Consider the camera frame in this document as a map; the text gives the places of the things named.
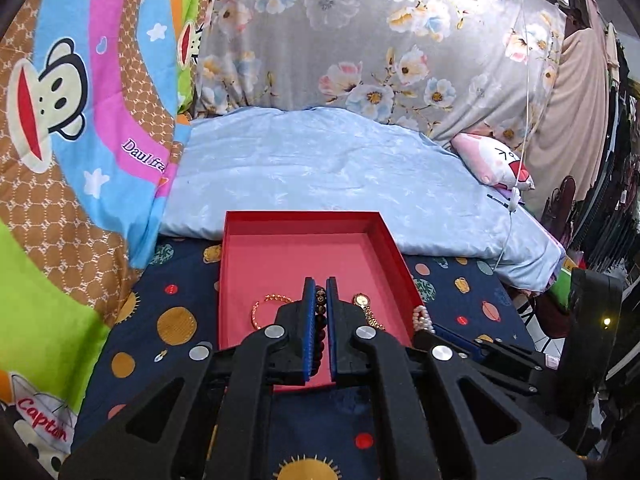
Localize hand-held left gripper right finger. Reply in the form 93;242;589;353
326;276;588;480

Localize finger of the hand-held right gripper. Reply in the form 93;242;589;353
470;364;543;397
432;322;548;368

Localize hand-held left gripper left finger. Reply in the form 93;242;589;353
57;276;317;480

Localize dark wooden bead bracelet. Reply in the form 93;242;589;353
312;285;329;378

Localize white pearl bracelet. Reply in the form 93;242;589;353
412;306;435;334

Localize red cardboard box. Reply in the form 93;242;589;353
217;210;426;393

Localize gold wrist watch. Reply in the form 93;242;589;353
352;292;386;332

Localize dark hanging clothes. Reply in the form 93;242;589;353
562;0;640;411

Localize navy planet print bedsheet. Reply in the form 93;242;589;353
70;242;537;480

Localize light blue pillow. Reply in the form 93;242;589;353
157;106;568;293

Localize pink plush pillow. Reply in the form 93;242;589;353
451;132;536;192

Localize beige hanging garment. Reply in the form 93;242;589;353
525;0;623;221

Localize cartoon monkey blanket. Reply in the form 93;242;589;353
0;0;236;480

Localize grey floral blanket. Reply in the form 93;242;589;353
192;0;571;161

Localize gold chain bangle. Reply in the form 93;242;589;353
251;294;294;331

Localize white cable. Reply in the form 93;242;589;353
495;0;540;267

